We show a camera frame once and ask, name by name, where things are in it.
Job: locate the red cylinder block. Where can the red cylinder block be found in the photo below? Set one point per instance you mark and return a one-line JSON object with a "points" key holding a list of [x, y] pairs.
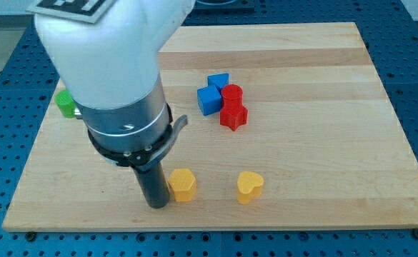
{"points": [[232, 95]]}

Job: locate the green cylinder block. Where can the green cylinder block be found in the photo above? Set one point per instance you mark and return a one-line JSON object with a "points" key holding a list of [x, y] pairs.
{"points": [[65, 103]]}

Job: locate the black and white marker tag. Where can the black and white marker tag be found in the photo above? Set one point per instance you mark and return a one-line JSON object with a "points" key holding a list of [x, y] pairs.
{"points": [[88, 11]]}

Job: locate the yellow heart block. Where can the yellow heart block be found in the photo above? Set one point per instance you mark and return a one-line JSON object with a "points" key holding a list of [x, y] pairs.
{"points": [[249, 186]]}

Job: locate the blue triangle block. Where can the blue triangle block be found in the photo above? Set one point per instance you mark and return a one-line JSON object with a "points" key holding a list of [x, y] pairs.
{"points": [[218, 80]]}

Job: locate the wooden board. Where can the wooden board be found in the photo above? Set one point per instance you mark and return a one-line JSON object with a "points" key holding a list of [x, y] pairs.
{"points": [[321, 131]]}

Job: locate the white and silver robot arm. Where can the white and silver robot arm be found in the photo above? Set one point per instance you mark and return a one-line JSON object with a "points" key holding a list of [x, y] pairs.
{"points": [[106, 53]]}

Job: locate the red star block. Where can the red star block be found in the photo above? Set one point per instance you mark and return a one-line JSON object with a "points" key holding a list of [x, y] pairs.
{"points": [[233, 116]]}

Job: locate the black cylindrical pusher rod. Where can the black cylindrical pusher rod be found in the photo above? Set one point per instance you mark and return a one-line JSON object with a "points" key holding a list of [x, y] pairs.
{"points": [[154, 186]]}

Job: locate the blue cube block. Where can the blue cube block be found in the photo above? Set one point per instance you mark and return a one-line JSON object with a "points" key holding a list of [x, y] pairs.
{"points": [[209, 100]]}

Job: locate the yellow hexagon block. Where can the yellow hexagon block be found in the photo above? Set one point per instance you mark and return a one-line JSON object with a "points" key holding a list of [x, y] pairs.
{"points": [[183, 184]]}

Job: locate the black clamp ring with lever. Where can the black clamp ring with lever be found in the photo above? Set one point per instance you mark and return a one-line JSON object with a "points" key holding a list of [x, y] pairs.
{"points": [[147, 157]]}

